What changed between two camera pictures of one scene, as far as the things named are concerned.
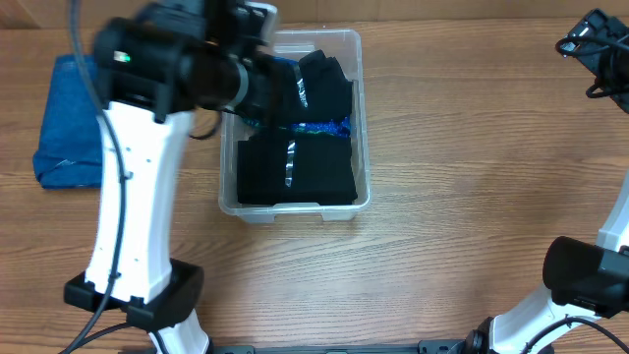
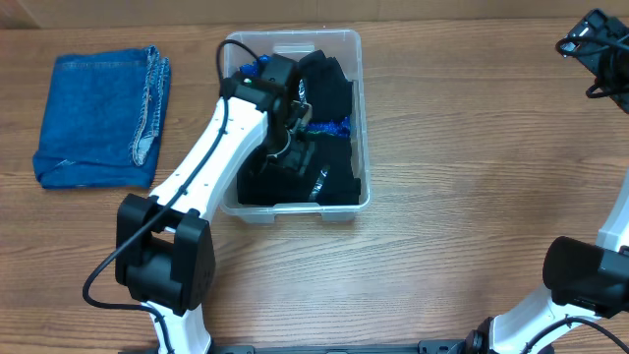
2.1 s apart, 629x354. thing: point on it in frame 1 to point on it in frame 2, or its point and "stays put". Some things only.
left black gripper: [287, 91] to [292, 160]
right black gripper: [591, 31] stays put
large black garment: [290, 168] stays put
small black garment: [327, 90] stays put
